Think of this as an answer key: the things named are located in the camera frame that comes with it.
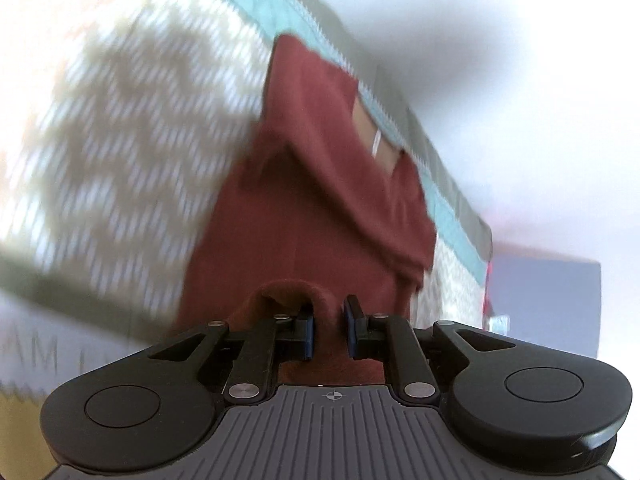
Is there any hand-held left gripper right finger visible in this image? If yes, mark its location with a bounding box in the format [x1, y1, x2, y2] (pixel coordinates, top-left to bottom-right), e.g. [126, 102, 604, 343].
[341, 295, 516, 405]

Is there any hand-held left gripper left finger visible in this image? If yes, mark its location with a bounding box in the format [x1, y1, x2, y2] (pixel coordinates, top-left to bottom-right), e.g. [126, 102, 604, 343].
[150, 307, 317, 405]

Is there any maroon long-sleeved sweater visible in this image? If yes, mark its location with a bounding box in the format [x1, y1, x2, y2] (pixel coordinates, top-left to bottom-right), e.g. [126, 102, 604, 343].
[175, 34, 438, 386]

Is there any zigzag patterned blanket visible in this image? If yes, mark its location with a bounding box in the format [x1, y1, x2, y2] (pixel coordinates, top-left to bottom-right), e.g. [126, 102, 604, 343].
[0, 0, 493, 441]

